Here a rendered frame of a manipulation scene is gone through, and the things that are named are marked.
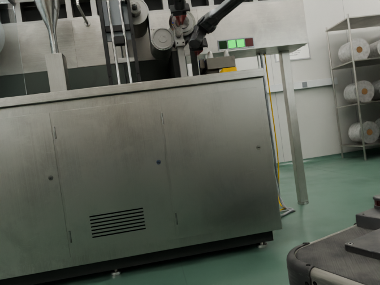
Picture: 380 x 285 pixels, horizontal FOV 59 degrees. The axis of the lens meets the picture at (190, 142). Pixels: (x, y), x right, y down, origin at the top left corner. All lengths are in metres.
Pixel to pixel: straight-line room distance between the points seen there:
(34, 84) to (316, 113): 3.88
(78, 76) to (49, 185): 0.85
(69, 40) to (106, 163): 0.99
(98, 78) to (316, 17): 3.82
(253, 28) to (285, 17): 0.24
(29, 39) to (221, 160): 1.42
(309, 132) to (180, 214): 3.65
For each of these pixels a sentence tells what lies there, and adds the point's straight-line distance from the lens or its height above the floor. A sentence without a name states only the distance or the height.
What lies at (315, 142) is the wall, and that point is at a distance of 5.10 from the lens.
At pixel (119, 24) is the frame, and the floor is 1.24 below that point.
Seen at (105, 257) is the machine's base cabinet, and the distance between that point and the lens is 1.69.
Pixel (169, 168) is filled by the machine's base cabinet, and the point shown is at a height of 0.48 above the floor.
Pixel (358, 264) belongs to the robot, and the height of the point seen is 0.24.
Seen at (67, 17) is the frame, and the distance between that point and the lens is 2.44.
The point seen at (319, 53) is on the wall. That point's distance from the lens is 5.27.
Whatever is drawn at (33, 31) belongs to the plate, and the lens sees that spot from 2.38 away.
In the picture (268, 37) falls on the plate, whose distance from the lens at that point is 2.42.
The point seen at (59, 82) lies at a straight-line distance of 1.99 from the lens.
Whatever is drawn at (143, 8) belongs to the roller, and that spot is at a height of 1.35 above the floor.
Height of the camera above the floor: 0.63
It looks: 1 degrees down
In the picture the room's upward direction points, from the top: 8 degrees counter-clockwise
